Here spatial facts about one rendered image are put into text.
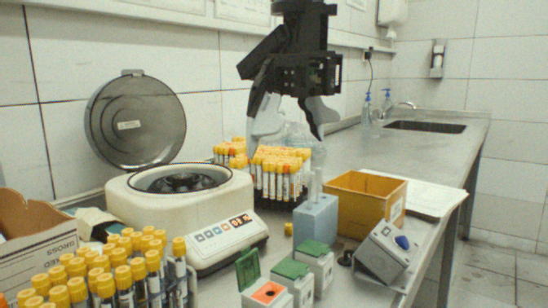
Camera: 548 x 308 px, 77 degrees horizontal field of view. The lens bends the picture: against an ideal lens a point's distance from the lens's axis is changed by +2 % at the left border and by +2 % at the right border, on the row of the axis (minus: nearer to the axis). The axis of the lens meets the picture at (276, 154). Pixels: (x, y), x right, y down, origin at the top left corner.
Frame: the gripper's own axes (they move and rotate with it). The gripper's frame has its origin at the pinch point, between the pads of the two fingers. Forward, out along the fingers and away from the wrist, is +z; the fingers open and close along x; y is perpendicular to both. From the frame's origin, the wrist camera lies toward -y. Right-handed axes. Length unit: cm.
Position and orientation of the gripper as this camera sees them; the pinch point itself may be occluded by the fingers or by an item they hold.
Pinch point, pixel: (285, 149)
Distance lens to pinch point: 51.7
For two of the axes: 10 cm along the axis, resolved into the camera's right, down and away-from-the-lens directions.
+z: 0.0, 9.6, 2.7
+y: 6.9, 1.9, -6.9
